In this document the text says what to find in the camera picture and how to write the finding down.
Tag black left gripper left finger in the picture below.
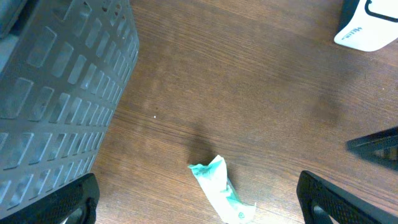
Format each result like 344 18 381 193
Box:
1 173 100 224

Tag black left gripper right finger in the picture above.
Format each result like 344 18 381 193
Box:
296 170 397 224

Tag teal wet wipes pack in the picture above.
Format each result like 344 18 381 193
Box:
188 155 256 224

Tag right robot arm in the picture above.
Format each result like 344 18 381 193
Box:
346 127 397 171

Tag white barcode scanner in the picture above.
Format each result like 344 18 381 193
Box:
334 0 397 52

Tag grey plastic mesh basket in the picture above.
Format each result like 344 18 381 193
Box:
1 0 139 217

